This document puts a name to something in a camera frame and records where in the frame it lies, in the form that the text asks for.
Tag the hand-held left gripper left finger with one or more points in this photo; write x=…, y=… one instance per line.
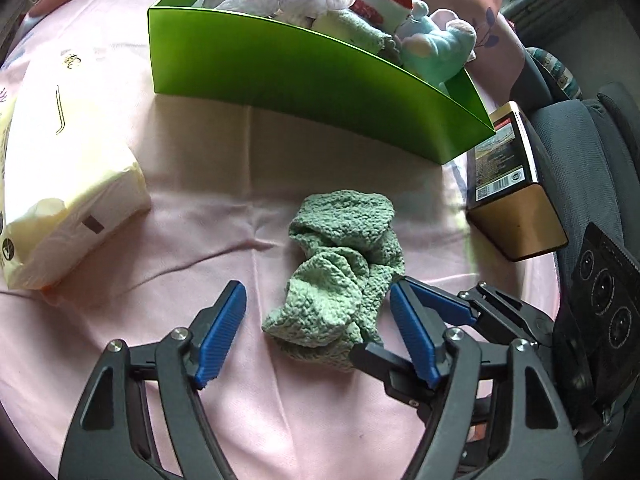
x=220, y=335

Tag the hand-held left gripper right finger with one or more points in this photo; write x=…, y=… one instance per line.
x=415, y=335

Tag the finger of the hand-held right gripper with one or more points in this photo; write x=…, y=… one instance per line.
x=385, y=365
x=500, y=310

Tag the green knitted towel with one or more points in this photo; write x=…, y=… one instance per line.
x=340, y=260

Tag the green cardboard box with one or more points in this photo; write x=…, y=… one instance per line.
x=300, y=75

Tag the blue plush toy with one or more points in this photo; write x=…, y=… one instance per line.
x=435, y=45

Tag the grey knitted cloth pink trim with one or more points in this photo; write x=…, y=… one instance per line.
x=390, y=50

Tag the cream yellow towel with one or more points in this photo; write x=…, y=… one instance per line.
x=345, y=27

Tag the grey seat cushion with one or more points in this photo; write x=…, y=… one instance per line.
x=585, y=160

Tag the pink floral bedsheet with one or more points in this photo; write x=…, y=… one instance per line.
x=200, y=210

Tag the black gold tea tin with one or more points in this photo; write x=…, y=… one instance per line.
x=505, y=180

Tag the cream tissue pack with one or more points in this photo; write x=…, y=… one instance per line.
x=65, y=200

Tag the patterned cushion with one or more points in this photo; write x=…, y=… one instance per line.
x=555, y=67

